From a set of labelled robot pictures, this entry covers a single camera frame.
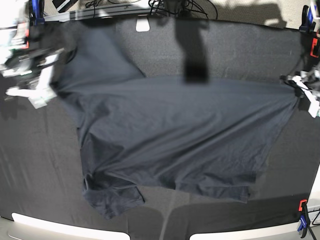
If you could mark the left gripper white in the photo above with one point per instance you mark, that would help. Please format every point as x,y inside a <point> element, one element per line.
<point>306,84</point>

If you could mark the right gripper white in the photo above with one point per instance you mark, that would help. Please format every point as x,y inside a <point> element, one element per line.
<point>33,73</point>

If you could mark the black t-shirt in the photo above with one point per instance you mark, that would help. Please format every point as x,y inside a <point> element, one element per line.
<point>208,137</point>

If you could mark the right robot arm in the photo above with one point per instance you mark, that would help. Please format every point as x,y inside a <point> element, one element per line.
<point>17,36</point>

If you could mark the blue clamp top left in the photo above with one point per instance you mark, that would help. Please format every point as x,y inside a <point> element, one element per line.
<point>36,12</point>

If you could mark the orange clamp top right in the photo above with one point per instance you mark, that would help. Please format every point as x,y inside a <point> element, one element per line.
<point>315,48</point>

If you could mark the blue clamp top right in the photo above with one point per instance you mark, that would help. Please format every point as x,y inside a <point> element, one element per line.
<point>307,23</point>

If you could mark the white tab on table edge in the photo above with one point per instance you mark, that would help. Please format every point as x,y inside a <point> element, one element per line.
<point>142,24</point>

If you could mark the black table cover cloth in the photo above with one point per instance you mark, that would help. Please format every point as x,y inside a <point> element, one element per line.
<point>41,173</point>

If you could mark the orange blue clamp bottom right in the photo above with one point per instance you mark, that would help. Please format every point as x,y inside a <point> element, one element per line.
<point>304,219</point>

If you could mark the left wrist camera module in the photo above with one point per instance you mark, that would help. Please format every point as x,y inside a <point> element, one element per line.
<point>314,109</point>

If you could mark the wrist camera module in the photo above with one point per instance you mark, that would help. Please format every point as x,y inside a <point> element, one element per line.
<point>39,101</point>
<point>314,109</point>

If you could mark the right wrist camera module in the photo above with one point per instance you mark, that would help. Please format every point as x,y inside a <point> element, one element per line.
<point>39,101</point>

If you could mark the aluminium frame rail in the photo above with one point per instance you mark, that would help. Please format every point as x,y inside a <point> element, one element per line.
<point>107,11</point>

